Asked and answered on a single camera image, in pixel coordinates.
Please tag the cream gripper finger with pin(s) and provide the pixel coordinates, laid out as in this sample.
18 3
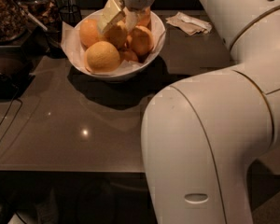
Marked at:
111 14

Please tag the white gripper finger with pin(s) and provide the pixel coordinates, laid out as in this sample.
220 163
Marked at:
131 19

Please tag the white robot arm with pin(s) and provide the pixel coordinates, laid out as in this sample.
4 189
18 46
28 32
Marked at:
200 135

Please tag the large yellow front orange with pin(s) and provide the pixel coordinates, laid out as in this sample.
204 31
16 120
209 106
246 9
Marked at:
102 57

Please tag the white ceramic bowl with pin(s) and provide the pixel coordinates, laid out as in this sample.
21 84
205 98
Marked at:
121 75

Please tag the white paper bowl liner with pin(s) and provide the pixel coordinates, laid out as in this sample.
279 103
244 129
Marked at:
68 44

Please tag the orange at top back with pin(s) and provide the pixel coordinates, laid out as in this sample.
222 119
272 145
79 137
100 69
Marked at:
143 17

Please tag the orange at right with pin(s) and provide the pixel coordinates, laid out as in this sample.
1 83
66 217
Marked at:
140 40

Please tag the orange at left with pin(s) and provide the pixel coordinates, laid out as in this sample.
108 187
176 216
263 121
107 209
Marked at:
88 32

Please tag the small orange at bottom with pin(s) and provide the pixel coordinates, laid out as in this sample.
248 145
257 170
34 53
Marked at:
128 55

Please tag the paper sachets on table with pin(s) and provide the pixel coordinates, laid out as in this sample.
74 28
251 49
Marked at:
188 24

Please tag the glass jar of nuts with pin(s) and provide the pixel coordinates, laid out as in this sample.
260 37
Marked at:
12 21

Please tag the black appliance at left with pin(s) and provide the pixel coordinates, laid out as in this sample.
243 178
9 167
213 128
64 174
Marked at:
14 74

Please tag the black wire holder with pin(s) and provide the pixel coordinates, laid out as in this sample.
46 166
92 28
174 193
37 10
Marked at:
68 14

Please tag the serving spoon with white handle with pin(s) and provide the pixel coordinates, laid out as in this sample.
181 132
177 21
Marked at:
31 17

